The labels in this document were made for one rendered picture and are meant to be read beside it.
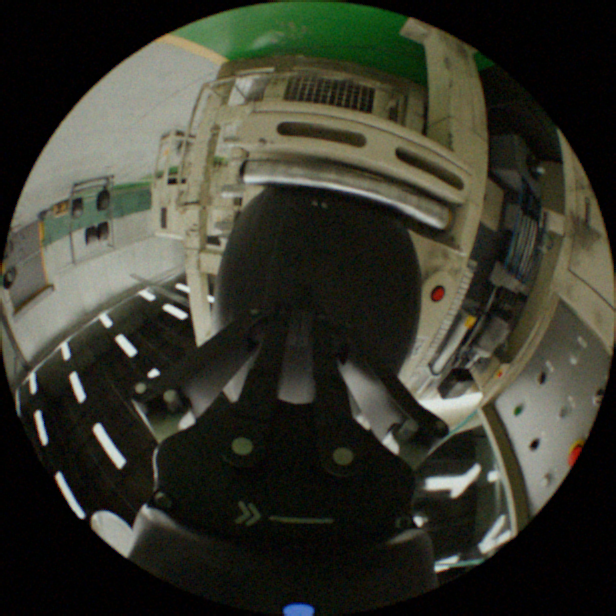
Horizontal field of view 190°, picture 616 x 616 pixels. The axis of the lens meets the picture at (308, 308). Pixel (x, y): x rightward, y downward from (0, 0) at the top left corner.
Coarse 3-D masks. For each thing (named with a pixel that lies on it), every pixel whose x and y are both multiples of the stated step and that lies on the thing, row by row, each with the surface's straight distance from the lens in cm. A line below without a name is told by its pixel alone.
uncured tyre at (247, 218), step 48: (288, 192) 31; (240, 240) 26; (288, 240) 24; (336, 240) 24; (384, 240) 27; (240, 288) 23; (288, 288) 22; (336, 288) 22; (384, 288) 24; (384, 336) 24; (240, 384) 28; (288, 384) 26
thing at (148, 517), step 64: (192, 448) 7; (384, 448) 7; (192, 512) 6; (256, 512) 6; (320, 512) 6; (384, 512) 6; (192, 576) 4; (256, 576) 3; (320, 576) 3; (384, 576) 4
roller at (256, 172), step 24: (240, 168) 32; (264, 168) 30; (288, 168) 30; (312, 168) 30; (336, 168) 31; (336, 192) 30; (360, 192) 30; (384, 192) 31; (408, 192) 33; (408, 216) 34; (432, 216) 35
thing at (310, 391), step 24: (312, 336) 11; (312, 360) 10; (336, 360) 10; (312, 384) 8; (336, 384) 8; (336, 408) 7; (336, 432) 6; (336, 456) 5; (360, 456) 6; (336, 480) 6
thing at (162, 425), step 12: (168, 396) 8; (168, 408) 8; (180, 408) 8; (144, 420) 9; (156, 420) 8; (168, 420) 8; (180, 420) 8; (192, 420) 9; (156, 432) 8; (168, 432) 8
